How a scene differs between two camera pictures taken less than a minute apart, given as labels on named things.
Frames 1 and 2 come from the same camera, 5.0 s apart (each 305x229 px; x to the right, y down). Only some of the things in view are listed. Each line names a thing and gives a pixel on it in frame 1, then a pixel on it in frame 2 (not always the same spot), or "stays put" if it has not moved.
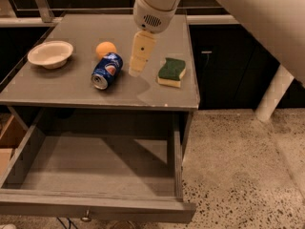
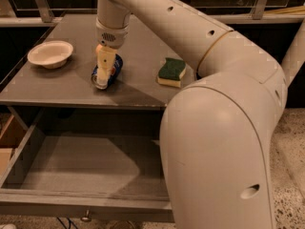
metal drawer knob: x=86 y=218 stays put
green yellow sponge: x=172 y=72 stays put
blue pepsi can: x=107 y=70 stays put
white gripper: x=149 y=17 to x=111 y=35
